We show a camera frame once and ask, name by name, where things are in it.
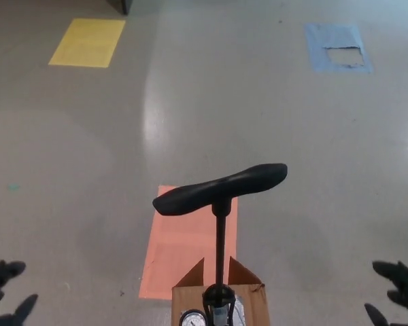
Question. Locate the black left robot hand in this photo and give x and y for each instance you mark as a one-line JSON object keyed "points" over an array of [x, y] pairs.
{"points": [[7, 268]]}

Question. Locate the black floor air pump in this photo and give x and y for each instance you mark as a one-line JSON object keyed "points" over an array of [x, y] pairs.
{"points": [[221, 190]]}

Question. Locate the brown cardboard box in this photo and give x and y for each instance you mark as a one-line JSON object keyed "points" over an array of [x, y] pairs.
{"points": [[253, 305]]}

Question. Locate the orange floor patch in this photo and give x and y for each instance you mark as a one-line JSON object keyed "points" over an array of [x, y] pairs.
{"points": [[183, 244]]}

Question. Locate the yellow floor patch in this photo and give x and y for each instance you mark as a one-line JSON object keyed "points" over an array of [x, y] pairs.
{"points": [[86, 42]]}

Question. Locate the torn blue floor patch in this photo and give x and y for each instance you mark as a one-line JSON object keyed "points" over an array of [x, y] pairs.
{"points": [[321, 37]]}

